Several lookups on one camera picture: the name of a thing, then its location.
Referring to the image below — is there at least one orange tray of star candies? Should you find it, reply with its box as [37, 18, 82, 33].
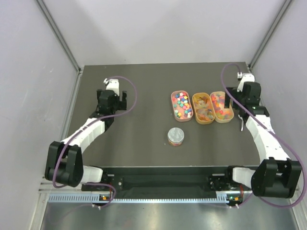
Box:
[210, 91, 234, 123]

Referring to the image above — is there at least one yellow tray of popsicle candies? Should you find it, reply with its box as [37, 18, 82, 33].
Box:
[192, 92, 216, 125]

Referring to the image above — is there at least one silver metal scoop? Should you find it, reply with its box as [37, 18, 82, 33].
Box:
[238, 115, 245, 132]

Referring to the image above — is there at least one pink tray of block candies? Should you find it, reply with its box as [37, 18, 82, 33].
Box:
[171, 91, 194, 122]

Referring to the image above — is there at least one clear round jar lid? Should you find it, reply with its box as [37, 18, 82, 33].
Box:
[167, 127, 185, 143]

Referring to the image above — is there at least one clear round plastic jar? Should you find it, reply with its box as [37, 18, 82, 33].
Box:
[167, 135, 184, 147]

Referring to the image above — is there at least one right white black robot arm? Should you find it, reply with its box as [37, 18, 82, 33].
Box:
[224, 81, 302, 198]

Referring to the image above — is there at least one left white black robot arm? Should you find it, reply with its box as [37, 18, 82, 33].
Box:
[45, 90, 127, 190]

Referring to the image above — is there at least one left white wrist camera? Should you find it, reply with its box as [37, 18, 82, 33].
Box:
[103, 79, 119, 96]

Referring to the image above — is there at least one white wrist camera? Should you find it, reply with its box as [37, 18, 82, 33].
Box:
[236, 72, 255, 92]
[103, 79, 119, 96]

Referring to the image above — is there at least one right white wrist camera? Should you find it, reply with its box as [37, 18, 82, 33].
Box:
[236, 72, 255, 92]

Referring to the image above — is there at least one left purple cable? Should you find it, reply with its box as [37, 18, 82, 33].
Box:
[52, 76, 138, 208]

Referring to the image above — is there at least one purple cable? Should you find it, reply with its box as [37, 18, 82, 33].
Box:
[52, 76, 138, 208]
[220, 63, 307, 208]

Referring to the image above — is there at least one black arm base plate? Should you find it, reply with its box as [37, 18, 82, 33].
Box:
[81, 167, 254, 192]

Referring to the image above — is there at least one slotted cable duct rail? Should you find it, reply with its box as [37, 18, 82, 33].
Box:
[48, 193, 243, 204]

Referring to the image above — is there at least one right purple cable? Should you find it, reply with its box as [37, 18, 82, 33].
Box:
[220, 63, 307, 208]

